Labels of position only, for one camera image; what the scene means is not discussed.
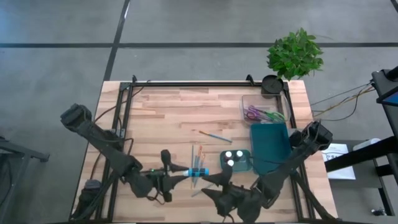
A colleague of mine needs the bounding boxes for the white box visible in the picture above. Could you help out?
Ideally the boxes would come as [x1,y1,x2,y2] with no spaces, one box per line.
[353,138,382,152]

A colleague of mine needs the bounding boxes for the white printed paper sheet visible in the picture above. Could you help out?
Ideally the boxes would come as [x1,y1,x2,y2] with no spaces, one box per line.
[320,142,356,180]

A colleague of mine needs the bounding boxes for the black cable bundle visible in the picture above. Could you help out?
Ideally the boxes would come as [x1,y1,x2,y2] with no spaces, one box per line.
[292,174,341,223]
[70,174,121,221]

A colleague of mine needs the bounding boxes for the black equipment stand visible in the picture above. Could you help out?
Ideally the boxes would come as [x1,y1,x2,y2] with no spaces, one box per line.
[325,67,398,215]

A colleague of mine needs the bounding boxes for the small green plastic tray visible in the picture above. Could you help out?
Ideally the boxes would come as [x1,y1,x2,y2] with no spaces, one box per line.
[220,149,253,173]

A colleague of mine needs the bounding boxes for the black metal table frame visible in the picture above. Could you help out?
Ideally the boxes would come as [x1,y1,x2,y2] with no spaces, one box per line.
[70,74,340,223]

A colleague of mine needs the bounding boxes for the grey metal furniture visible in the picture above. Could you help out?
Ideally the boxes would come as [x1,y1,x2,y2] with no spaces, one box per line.
[0,133,50,224]

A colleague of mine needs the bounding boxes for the clear plastic container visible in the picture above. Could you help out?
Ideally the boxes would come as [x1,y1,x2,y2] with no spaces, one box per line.
[241,94,292,124]

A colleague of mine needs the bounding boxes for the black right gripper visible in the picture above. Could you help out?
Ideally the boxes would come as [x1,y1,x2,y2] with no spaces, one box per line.
[200,165,262,223]

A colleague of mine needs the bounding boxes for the dark red handled scissors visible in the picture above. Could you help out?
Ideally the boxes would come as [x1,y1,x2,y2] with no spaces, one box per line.
[244,110,259,123]

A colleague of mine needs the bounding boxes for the purple handled scissors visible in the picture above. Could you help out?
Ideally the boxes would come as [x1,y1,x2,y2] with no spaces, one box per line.
[244,105,265,123]

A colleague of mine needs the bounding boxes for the large teal plastic tray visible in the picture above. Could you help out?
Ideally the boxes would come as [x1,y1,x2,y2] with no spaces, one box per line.
[250,123,296,175]

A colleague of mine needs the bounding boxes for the green leafy plant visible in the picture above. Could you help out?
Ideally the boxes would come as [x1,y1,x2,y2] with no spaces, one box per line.
[266,27,324,81]

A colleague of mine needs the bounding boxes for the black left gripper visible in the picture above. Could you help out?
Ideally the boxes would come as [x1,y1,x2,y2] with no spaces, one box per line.
[141,149,190,203]

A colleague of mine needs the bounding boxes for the black plant pot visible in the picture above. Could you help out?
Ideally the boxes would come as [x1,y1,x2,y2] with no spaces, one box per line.
[261,74,284,100]

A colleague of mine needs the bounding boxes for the loose cables beside table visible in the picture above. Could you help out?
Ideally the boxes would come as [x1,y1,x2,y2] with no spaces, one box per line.
[310,82,376,122]

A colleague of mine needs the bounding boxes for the blue paint bottle white cap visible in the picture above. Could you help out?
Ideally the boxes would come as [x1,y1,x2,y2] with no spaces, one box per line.
[185,167,210,178]

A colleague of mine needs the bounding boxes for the green handled scissors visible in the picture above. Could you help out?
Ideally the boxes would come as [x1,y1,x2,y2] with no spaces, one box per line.
[257,109,286,123]

